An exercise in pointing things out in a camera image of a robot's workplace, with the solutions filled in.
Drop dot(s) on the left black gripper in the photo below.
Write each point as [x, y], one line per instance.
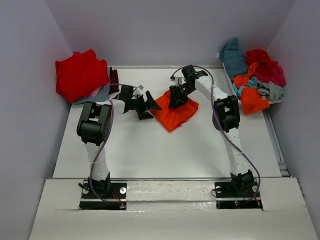
[150, 104]

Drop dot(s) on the folded pink t-shirt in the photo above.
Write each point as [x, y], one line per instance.
[95, 92]

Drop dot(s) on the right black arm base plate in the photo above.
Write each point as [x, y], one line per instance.
[227, 199]

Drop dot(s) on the folded red t-shirt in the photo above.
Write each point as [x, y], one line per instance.
[79, 75]

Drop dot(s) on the folded maroon t-shirt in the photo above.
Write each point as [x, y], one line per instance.
[114, 80]

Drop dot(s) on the cyan crumpled t-shirt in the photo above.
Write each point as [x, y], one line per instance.
[238, 91]

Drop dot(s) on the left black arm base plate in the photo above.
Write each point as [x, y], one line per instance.
[114, 200]

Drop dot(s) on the grey crumpled t-shirt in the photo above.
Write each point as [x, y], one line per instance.
[270, 91]

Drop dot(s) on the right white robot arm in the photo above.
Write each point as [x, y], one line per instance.
[225, 118]

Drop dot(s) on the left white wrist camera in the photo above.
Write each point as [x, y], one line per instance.
[137, 91]

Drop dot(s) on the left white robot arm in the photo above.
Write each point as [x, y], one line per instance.
[94, 128]

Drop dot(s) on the teal blue crumpled t-shirt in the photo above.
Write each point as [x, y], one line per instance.
[233, 59]

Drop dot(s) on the folded light blue t-shirt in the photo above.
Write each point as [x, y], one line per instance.
[101, 96]

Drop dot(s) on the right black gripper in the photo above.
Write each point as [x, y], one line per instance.
[176, 101]

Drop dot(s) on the red crumpled t-shirt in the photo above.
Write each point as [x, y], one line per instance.
[265, 63]

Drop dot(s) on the orange t-shirt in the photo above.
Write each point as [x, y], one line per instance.
[251, 100]
[172, 118]

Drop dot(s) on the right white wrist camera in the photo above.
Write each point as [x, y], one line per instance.
[178, 80]

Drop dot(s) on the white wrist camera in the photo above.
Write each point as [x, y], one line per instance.
[178, 80]
[137, 91]

